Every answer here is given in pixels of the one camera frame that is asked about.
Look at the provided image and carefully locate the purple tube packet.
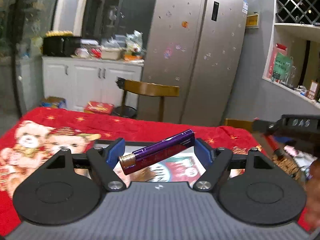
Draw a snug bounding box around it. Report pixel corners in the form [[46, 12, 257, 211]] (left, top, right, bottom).
[[119, 129, 195, 175]]

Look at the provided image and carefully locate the person's right hand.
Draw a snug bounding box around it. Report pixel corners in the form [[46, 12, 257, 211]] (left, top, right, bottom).
[[305, 159, 320, 229]]

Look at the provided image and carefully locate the wooden chair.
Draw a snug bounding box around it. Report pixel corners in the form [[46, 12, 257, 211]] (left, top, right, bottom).
[[116, 77, 180, 122], [224, 118, 253, 133]]

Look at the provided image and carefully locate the wooden bead coaster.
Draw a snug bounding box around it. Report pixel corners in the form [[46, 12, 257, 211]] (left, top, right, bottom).
[[271, 154, 304, 182]]

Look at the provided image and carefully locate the red teddy bear blanket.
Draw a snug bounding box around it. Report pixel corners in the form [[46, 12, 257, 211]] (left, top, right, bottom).
[[1, 107, 312, 239]]

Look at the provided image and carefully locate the colourful book in box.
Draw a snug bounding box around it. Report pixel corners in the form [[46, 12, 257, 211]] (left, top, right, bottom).
[[113, 147, 207, 183]]

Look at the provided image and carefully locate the green poster on shelf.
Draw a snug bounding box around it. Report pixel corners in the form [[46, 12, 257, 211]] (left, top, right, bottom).
[[271, 53, 293, 81]]

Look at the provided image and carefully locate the black shallow cardboard box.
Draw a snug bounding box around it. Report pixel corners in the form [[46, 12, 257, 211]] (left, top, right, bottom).
[[92, 139, 249, 188]]

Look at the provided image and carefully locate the red gift box on floor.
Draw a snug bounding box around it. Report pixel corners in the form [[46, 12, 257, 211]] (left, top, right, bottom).
[[84, 101, 114, 115]]

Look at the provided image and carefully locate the white kitchen cabinet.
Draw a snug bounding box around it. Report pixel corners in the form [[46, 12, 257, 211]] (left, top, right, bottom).
[[42, 56, 143, 112]]

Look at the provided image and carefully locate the silver double door refrigerator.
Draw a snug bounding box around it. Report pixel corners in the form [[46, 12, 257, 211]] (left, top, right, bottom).
[[142, 0, 248, 126]]

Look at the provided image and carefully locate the wine rack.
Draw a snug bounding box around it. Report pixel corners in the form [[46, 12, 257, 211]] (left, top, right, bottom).
[[276, 0, 319, 26]]

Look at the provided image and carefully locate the white mug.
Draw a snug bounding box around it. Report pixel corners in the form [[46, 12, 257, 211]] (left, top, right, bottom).
[[75, 48, 90, 58]]

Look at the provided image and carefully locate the beige plastic basin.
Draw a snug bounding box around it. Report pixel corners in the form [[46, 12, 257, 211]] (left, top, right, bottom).
[[101, 47, 123, 61]]

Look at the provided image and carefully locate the black microwave oven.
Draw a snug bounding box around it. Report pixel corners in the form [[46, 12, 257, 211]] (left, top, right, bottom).
[[43, 36, 81, 57]]

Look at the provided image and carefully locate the glass sliding door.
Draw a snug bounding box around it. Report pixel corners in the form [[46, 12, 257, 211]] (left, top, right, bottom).
[[0, 0, 28, 116]]

